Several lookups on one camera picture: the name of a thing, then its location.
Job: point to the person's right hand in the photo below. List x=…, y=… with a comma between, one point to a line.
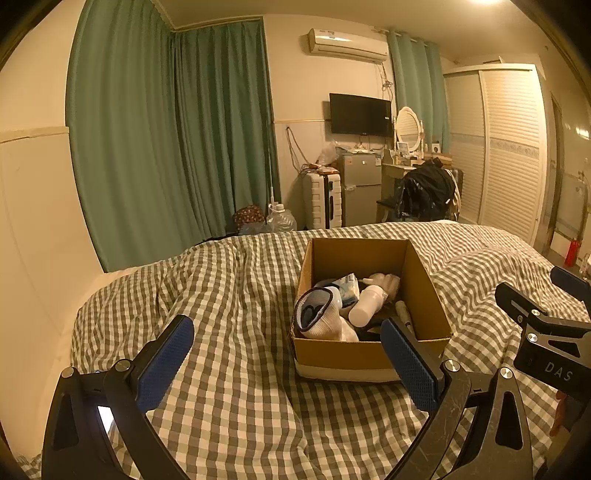
x=561, y=413

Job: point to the white handheld fan with bear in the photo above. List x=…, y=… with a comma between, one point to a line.
x=367, y=307

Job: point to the marker pen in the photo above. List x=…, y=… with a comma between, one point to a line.
x=404, y=316

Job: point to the black wall television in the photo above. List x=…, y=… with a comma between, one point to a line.
x=359, y=113

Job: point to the small silver fridge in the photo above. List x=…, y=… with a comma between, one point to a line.
x=360, y=189

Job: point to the floral bag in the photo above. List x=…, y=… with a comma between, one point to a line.
x=248, y=218

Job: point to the black jacket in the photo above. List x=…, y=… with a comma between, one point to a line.
x=427, y=187

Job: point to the brown cardboard box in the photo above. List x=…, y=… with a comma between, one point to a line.
x=341, y=355

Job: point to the tissue pack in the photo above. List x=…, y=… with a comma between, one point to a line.
x=347, y=288

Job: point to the white suitcase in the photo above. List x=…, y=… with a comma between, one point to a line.
x=321, y=201

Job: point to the white dressing table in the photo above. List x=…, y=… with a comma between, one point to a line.
x=390, y=173

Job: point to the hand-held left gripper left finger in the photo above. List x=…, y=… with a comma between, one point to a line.
x=166, y=357

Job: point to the green corner curtain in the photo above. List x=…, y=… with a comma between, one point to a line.
x=226, y=129

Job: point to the wide green curtain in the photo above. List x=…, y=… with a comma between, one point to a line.
x=120, y=147

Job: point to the narrow teal curtain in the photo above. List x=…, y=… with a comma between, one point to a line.
x=418, y=78

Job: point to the white sock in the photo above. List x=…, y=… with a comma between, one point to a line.
x=325, y=318

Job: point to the clear plastic bag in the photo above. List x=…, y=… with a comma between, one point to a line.
x=328, y=153

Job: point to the grey checkered blanket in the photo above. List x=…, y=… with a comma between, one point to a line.
x=231, y=300

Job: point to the clear plastic water jug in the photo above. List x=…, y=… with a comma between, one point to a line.
x=281, y=220

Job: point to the red fire extinguisher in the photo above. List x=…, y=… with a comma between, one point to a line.
x=572, y=253

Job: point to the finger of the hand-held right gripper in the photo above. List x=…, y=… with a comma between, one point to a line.
x=519, y=304
x=570, y=279

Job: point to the oval white vanity mirror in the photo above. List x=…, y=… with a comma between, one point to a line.
x=408, y=125

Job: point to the white air conditioner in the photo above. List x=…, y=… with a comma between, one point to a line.
x=346, y=45

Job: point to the smartphone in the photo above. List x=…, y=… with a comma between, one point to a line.
x=104, y=417

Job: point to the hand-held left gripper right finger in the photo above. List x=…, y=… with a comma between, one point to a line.
x=411, y=362

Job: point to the white louvered wardrobe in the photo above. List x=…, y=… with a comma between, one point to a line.
x=508, y=147

